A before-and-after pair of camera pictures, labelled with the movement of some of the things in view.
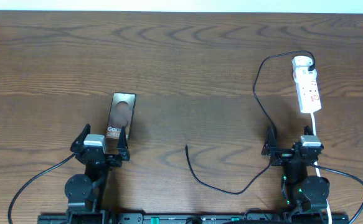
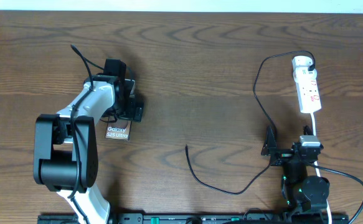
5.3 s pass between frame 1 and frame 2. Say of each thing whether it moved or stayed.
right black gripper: stayed
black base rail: stayed
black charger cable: stayed
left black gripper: moved
